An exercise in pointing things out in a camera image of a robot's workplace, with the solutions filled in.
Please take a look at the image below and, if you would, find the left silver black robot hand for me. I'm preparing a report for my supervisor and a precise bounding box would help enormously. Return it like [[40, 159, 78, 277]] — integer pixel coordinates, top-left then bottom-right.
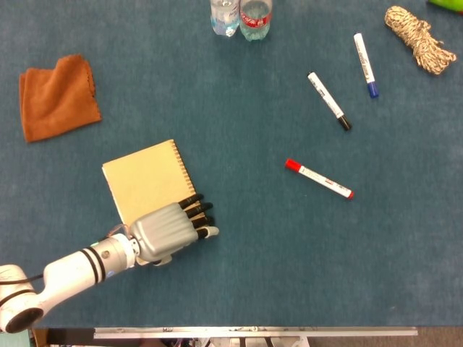
[[129, 193, 221, 267]]

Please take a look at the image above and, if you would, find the yellow spiral notebook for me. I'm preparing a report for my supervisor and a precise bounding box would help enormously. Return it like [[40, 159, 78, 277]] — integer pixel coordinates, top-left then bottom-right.
[[101, 139, 198, 227]]

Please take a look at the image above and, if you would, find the blue felt table cover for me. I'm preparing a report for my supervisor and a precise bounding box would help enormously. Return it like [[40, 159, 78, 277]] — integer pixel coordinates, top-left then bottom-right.
[[0, 0, 463, 329]]

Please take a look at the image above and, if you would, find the brown cardboard piece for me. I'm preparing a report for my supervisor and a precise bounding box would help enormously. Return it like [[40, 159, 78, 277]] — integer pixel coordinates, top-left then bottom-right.
[[31, 327, 50, 347]]

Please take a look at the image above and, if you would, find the red cap white marker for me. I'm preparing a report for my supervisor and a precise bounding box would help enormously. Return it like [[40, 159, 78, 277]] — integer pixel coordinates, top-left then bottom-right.
[[284, 158, 355, 201]]

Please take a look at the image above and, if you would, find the orange folded cloth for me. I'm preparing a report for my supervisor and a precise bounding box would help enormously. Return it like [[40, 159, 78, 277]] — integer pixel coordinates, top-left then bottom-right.
[[18, 53, 103, 144]]

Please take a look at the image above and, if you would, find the teal flat panel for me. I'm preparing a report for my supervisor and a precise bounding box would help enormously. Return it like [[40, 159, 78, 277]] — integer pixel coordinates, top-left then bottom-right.
[[0, 329, 32, 347]]

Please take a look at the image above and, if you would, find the black cap white marker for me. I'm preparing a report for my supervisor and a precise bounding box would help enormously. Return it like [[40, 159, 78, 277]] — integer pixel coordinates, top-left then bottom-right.
[[307, 71, 353, 132]]

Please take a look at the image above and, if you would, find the blue label water bottle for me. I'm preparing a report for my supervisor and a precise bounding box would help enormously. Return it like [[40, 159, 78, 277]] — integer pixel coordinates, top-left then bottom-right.
[[210, 0, 240, 38]]

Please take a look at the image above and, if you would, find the red label clear bottle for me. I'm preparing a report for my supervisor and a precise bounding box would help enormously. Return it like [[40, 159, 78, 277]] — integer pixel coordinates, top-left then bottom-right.
[[238, 0, 273, 42]]

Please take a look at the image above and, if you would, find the blue cap white marker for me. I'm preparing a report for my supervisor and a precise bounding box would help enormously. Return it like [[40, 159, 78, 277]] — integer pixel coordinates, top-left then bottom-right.
[[353, 33, 381, 99]]

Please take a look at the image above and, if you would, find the green chip can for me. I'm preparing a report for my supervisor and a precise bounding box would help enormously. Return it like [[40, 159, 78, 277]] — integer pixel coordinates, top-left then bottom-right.
[[426, 0, 463, 15]]

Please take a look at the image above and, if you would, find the white metal frame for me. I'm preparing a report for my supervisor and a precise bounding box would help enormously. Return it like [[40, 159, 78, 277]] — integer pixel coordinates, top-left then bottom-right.
[[208, 336, 310, 347]]

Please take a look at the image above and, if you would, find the aluminium table edge rail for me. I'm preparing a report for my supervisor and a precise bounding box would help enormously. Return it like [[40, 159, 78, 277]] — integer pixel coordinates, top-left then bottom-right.
[[93, 326, 419, 340]]

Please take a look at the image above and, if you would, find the beige braided rope bundle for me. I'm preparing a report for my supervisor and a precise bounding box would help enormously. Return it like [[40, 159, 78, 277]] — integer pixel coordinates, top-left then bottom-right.
[[383, 5, 458, 76]]

